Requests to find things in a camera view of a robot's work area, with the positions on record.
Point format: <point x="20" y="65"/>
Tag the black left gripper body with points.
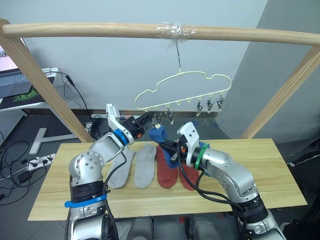
<point x="133" y="126"/>

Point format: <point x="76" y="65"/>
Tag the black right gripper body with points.
<point x="179" y="152"/>

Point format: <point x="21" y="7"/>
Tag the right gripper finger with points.
<point x="170" y="146"/>
<point x="173" y="156"/>

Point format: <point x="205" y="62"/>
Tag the blue sock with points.
<point x="157" y="133"/>
<point x="206" y="145"/>

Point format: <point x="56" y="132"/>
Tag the metal hanger clip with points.
<point x="157" y="117"/>
<point x="170" y="115"/>
<point x="220" y="102"/>
<point x="199" y="107"/>
<point x="209" y="105"/>

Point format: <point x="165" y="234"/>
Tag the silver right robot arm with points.
<point x="225" y="170"/>

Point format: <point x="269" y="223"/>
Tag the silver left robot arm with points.
<point x="87" y="165"/>

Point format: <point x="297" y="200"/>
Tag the red sock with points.
<point x="166" y="175"/>
<point x="187" y="178"/>

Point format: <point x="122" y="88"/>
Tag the grey sock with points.
<point x="145" y="170"/>
<point x="120" y="175"/>

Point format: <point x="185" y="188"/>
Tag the white power strip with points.
<point x="41" y="161"/>
<point x="100" y="116"/>

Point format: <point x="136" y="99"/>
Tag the small red object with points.
<point x="182" y="220"/>

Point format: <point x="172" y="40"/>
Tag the clear tape wrap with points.
<point x="172" y="30"/>

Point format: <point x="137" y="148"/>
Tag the white desk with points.
<point x="37" y="141"/>

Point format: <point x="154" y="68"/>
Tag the wooden rack crossbar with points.
<point x="87" y="29"/>

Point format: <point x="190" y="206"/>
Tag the black green desk mat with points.
<point x="25" y="98"/>

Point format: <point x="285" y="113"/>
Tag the black power adapter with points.
<point x="24" y="177"/>

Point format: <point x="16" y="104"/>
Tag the white perforated panel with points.
<point x="10" y="122"/>

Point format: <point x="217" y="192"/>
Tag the black bag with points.
<point x="306" y="161"/>

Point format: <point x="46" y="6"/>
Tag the grey laptop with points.
<point x="12" y="82"/>

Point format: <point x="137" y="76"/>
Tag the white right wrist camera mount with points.
<point x="191" y="135"/>

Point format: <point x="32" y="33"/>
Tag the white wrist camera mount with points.
<point x="191" y="135"/>
<point x="112" y="120"/>

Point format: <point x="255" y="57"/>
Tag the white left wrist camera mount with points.
<point x="112" y="120"/>

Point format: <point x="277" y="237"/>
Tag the cream clip hanger frame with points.
<point x="181" y="73"/>

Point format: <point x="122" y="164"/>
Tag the wooden rack post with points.
<point x="287" y="90"/>
<point x="37" y="82"/>

